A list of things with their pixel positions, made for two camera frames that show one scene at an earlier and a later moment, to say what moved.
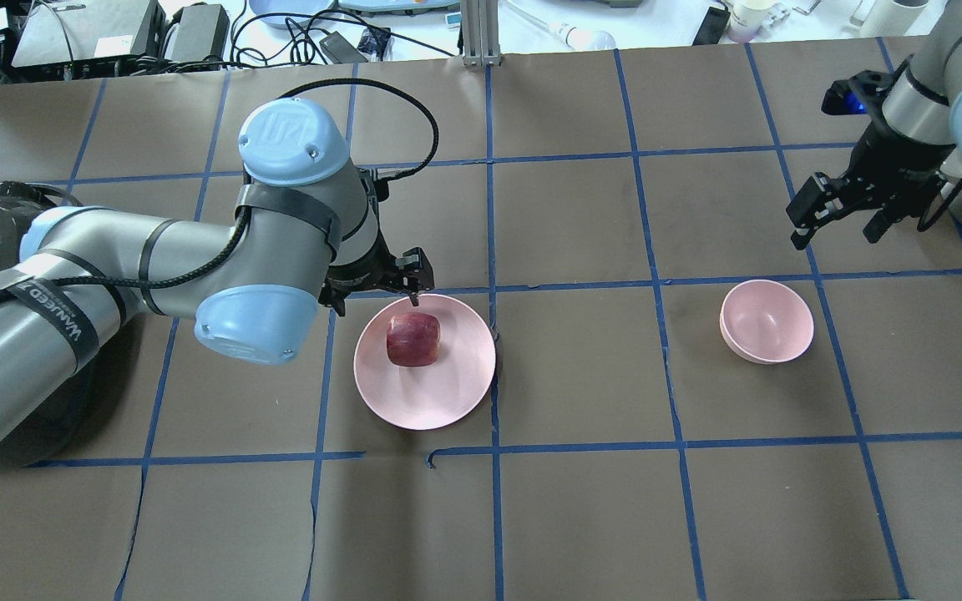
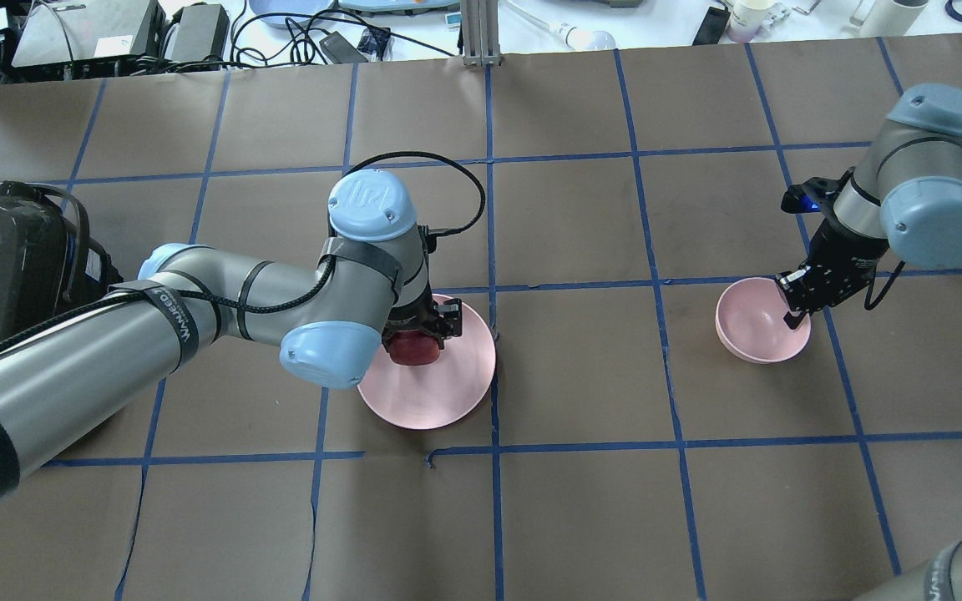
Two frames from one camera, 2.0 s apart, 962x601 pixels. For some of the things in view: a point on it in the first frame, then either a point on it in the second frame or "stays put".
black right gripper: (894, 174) → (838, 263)
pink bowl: (766, 321) stays put
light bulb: (576, 38) stays put
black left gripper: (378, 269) → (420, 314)
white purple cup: (746, 18) stays put
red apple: (412, 339) stays put
